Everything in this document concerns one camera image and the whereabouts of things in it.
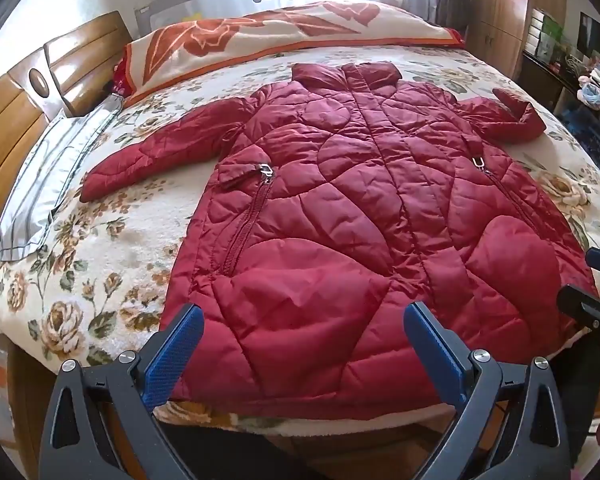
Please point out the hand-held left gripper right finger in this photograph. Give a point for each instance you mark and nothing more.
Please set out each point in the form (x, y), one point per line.
(435, 355)

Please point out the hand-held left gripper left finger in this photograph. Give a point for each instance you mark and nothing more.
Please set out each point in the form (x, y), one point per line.
(172, 355)

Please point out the red quilted coat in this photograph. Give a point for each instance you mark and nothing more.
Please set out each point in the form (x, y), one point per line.
(330, 210)

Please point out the pile of light clothes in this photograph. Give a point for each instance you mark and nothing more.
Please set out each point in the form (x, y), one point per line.
(597, 87)

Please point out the floral bedspread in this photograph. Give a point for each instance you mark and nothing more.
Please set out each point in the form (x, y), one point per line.
(105, 240)

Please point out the dark cluttered desk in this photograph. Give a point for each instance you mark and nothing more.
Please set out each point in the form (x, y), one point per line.
(545, 80)

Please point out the grey striped pillow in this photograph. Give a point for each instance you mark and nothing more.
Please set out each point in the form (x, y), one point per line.
(45, 175)

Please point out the stack of boxes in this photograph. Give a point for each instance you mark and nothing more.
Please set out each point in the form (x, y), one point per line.
(545, 32)

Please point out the wooden wardrobe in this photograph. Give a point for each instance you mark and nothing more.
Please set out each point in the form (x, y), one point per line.
(500, 10)

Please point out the wooden headboard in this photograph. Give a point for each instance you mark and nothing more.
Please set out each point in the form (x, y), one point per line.
(10, 120)

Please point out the orange flower blanket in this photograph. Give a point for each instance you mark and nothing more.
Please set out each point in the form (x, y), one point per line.
(230, 45)

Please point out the grey bed guard rail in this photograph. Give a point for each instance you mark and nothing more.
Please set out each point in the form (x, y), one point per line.
(205, 2)

